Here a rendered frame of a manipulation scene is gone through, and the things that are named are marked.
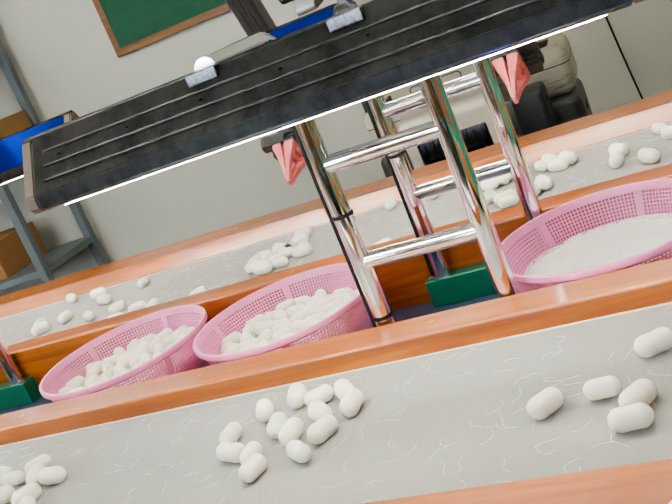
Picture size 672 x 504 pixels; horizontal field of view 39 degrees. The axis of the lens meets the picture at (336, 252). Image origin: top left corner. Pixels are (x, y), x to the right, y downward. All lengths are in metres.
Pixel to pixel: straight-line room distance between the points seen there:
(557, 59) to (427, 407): 1.55
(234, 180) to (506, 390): 3.07
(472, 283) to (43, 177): 0.61
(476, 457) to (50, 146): 0.52
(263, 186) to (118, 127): 2.94
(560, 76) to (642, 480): 1.78
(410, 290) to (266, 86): 0.60
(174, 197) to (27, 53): 0.84
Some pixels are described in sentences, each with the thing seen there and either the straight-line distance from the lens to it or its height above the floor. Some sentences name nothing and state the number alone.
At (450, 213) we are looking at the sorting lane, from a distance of 1.52.
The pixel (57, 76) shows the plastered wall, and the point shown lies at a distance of 4.11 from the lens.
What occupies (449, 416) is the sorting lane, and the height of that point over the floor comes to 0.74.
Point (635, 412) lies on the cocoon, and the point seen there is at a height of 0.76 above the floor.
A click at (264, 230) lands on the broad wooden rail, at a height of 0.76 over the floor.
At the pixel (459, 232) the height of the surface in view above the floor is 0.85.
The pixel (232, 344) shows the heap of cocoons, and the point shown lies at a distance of 1.31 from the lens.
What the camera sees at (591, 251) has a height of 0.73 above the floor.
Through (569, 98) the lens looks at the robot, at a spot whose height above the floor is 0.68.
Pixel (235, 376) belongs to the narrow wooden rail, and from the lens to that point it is 1.13.
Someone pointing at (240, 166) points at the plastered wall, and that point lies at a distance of 3.86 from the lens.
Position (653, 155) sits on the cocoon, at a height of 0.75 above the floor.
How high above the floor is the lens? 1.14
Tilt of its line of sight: 15 degrees down
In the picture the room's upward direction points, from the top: 22 degrees counter-clockwise
